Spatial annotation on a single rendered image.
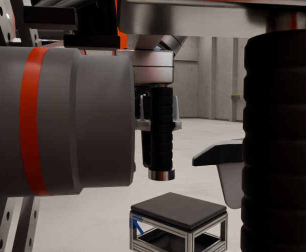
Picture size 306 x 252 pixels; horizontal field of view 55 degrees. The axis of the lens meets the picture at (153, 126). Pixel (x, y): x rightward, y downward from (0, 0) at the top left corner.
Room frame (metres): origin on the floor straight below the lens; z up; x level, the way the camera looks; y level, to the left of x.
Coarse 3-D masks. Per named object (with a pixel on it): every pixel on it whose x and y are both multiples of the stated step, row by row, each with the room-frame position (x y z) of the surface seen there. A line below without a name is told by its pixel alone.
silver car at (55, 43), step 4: (44, 40) 3.57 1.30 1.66; (48, 40) 3.57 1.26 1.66; (52, 40) 3.58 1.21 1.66; (56, 40) 3.59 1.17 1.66; (60, 40) 3.74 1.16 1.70; (44, 44) 5.37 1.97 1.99; (48, 44) 2.77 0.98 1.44; (52, 44) 2.78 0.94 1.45; (56, 44) 2.81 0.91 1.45; (60, 44) 2.84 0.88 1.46; (80, 52) 3.25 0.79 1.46; (84, 52) 4.82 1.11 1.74
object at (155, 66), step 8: (128, 56) 0.44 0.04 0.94; (136, 56) 0.44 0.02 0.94; (144, 56) 0.44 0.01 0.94; (152, 56) 0.44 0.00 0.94; (160, 56) 0.44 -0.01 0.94; (168, 56) 0.45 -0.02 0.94; (136, 64) 0.44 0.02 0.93; (144, 64) 0.44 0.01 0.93; (152, 64) 0.44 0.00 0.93; (160, 64) 0.44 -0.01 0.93; (168, 64) 0.45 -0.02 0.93; (136, 72) 0.44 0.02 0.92; (144, 72) 0.44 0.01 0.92; (152, 72) 0.44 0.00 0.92; (160, 72) 0.44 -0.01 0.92; (168, 72) 0.45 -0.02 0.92; (136, 80) 0.44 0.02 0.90; (144, 80) 0.44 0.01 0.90; (152, 80) 0.44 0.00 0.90; (160, 80) 0.44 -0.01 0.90; (168, 80) 0.45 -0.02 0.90
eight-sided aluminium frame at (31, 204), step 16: (0, 0) 0.46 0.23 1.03; (16, 0) 0.43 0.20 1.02; (0, 16) 0.46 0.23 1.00; (16, 16) 0.45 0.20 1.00; (0, 32) 0.46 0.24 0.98; (32, 32) 0.48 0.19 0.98; (0, 208) 0.45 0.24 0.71; (32, 208) 0.45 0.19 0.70; (0, 224) 0.43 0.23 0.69; (32, 224) 0.45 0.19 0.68; (0, 240) 0.43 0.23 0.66; (16, 240) 0.41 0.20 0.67; (32, 240) 0.45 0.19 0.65
